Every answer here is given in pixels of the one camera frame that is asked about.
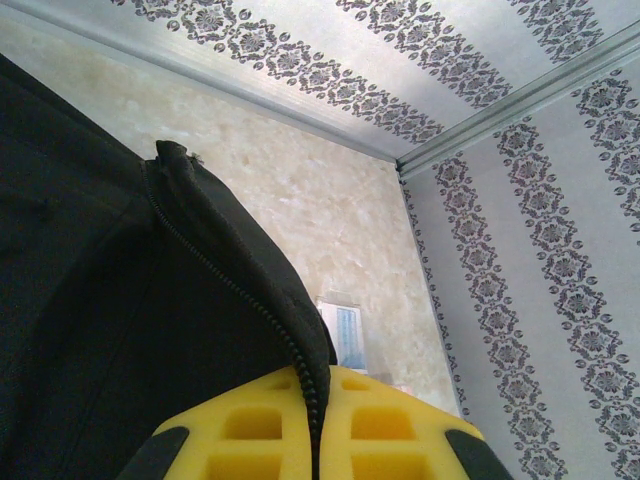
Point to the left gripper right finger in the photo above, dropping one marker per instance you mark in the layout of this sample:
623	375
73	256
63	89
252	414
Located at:
390	430

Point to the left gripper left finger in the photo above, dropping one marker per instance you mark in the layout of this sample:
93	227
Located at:
250	430

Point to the white blue tissue pack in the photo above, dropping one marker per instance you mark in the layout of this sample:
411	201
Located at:
347	335

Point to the black backpack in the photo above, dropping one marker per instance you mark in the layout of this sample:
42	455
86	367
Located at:
125	300

